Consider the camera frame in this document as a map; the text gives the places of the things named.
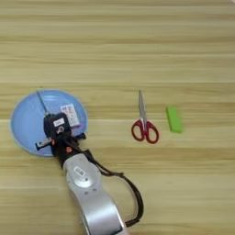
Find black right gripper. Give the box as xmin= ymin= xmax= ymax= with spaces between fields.
xmin=34 ymin=132 xmax=87 ymax=168

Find screwdriver with amber handle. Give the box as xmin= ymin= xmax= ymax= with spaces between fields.
xmin=35 ymin=89 xmax=50 ymax=118

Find red-handled scissors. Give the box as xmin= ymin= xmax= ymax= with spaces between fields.
xmin=130 ymin=89 xmax=161 ymax=145

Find small white and pink box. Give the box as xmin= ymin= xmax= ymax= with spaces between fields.
xmin=60 ymin=103 xmax=81 ymax=128

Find blue round plate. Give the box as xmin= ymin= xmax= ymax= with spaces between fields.
xmin=9 ymin=88 xmax=89 ymax=158

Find green rectangular block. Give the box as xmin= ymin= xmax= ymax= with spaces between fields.
xmin=165 ymin=105 xmax=185 ymax=134

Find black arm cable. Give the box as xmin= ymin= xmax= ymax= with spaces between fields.
xmin=82 ymin=149 xmax=145 ymax=228

